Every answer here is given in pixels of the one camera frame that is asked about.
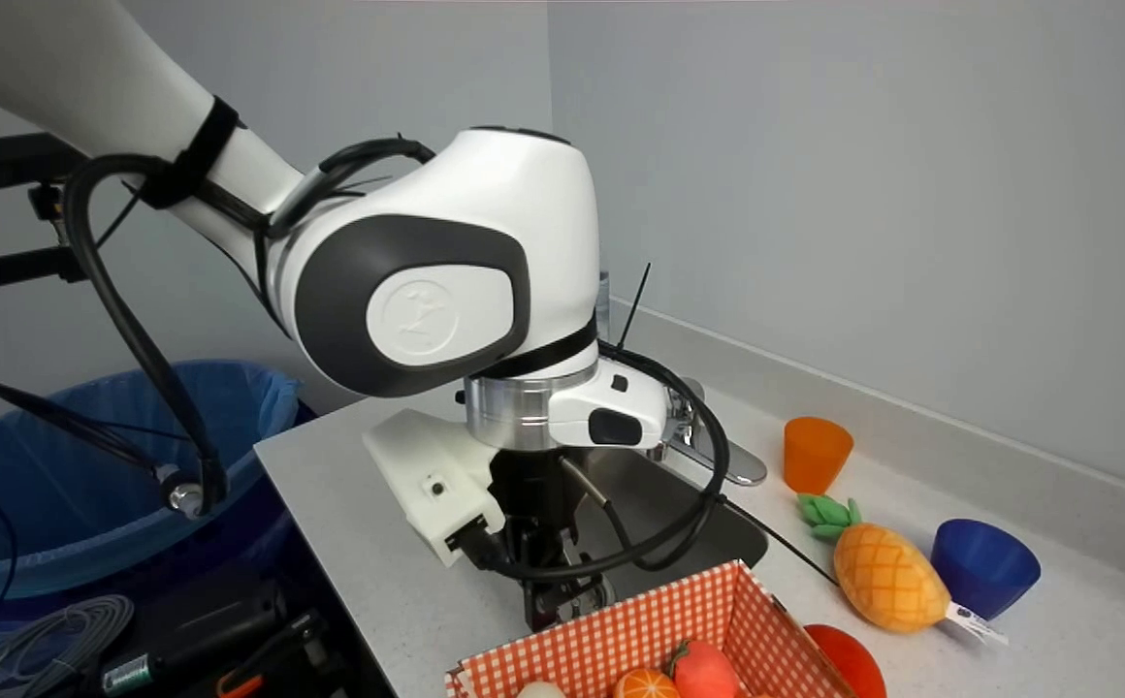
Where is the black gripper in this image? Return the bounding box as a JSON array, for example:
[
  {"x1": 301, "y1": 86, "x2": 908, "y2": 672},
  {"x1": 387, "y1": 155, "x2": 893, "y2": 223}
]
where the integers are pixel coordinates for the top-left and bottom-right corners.
[{"x1": 493, "y1": 448, "x2": 612, "y2": 630}]

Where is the orange checkered cardboard box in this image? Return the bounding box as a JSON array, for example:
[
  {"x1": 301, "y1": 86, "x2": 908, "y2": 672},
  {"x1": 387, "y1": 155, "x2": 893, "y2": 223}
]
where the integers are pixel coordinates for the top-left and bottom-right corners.
[{"x1": 448, "y1": 562, "x2": 855, "y2": 698}]

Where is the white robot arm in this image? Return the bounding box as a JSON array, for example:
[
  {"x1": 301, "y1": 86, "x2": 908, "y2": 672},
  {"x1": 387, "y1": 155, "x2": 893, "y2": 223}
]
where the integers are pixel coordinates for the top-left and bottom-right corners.
[{"x1": 0, "y1": 0, "x2": 665, "y2": 452}]

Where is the plush orange slice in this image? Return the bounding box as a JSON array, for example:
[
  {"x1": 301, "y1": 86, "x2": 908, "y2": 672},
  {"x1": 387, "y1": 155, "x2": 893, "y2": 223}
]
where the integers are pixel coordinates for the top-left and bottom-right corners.
[{"x1": 612, "y1": 665, "x2": 679, "y2": 698}]

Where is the red plush tomato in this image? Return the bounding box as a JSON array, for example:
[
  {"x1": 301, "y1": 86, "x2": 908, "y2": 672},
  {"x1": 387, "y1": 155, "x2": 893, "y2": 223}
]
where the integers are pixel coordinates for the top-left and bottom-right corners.
[{"x1": 668, "y1": 641, "x2": 741, "y2": 698}]

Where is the orange plastic cup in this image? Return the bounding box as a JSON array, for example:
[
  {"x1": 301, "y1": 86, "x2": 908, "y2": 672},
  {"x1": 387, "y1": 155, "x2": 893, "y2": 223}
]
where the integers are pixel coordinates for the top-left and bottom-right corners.
[{"x1": 785, "y1": 416, "x2": 855, "y2": 493}]

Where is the plush pineapple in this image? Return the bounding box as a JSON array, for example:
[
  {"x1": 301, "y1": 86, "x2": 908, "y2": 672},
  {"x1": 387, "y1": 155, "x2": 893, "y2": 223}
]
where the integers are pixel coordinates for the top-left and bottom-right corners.
[{"x1": 795, "y1": 497, "x2": 1004, "y2": 645}]

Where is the red plastic bowl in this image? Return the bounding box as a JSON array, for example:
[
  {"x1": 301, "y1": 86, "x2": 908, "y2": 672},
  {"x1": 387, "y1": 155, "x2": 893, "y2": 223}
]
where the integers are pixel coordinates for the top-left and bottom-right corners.
[{"x1": 806, "y1": 623, "x2": 889, "y2": 698}]

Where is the blue plastic bin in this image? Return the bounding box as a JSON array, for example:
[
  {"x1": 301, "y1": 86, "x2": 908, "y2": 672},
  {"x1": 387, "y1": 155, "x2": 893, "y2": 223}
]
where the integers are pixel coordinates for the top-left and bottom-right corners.
[{"x1": 0, "y1": 360, "x2": 304, "y2": 602}]

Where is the blue plastic bowl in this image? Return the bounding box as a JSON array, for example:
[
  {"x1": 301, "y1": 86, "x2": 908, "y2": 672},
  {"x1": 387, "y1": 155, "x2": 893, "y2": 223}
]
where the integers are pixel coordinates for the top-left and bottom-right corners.
[{"x1": 932, "y1": 520, "x2": 1039, "y2": 619}]

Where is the black metal stand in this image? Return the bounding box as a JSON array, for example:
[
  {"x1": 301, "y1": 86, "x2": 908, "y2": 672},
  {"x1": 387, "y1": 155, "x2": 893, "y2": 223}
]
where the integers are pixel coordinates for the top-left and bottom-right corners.
[{"x1": 0, "y1": 131, "x2": 83, "y2": 288}]

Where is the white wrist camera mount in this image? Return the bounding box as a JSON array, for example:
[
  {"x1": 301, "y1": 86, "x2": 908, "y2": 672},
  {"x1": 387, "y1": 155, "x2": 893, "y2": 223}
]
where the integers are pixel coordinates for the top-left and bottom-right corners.
[{"x1": 364, "y1": 411, "x2": 505, "y2": 567}]

